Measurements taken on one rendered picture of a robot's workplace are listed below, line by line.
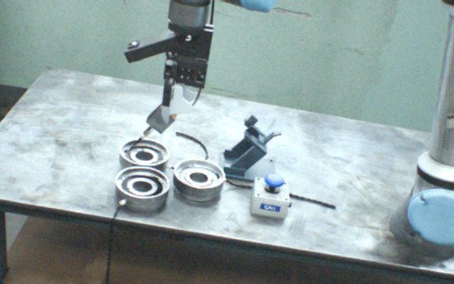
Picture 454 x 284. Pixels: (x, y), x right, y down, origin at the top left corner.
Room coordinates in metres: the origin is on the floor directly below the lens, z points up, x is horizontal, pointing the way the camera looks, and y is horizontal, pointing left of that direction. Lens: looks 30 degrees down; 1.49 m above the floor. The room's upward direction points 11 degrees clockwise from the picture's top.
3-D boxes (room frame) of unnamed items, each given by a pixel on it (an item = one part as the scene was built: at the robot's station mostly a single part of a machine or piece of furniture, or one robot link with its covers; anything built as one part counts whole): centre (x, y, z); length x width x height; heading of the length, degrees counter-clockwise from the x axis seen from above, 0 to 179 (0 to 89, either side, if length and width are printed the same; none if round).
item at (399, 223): (0.98, -0.45, 0.85); 0.15 x 0.15 x 0.10
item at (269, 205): (0.97, -0.12, 0.82); 0.08 x 0.07 x 0.05; 92
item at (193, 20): (1.04, 0.11, 1.15); 0.08 x 0.08 x 0.05
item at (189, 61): (1.04, 0.10, 1.07); 0.09 x 0.08 x 0.12; 93
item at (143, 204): (0.92, 0.14, 0.82); 0.10 x 0.10 x 0.04
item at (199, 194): (0.98, 0.04, 0.82); 0.10 x 0.10 x 0.04
